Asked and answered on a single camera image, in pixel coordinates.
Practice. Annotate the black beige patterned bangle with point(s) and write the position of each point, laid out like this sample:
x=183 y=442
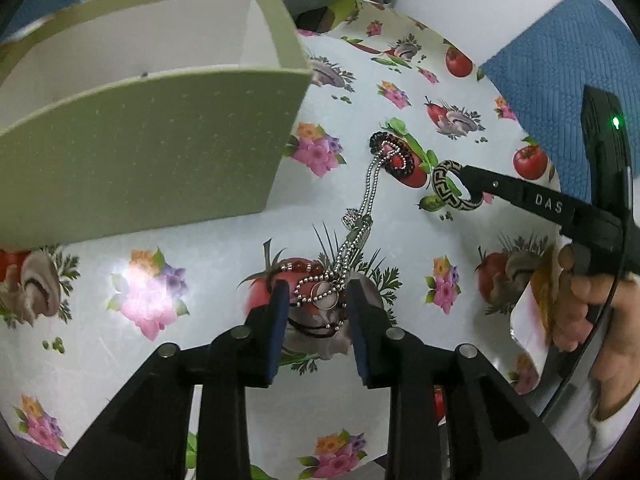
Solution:
x=442 y=182

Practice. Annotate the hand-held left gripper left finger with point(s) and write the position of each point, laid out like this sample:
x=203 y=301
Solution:
x=277 y=330

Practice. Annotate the person's right hand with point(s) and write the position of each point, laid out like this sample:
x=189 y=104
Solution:
x=580 y=310

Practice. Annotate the green cardboard box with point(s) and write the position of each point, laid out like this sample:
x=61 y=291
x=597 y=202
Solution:
x=150 y=150

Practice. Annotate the vegetable print tablecloth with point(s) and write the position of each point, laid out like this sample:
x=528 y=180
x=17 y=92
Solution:
x=200 y=300

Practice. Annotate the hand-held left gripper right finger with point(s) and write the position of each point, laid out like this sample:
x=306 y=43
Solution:
x=360 y=330

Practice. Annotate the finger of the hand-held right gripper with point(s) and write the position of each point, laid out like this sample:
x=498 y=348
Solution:
x=525 y=197

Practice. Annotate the person's right forearm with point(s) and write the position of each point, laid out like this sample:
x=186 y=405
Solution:
x=620 y=410

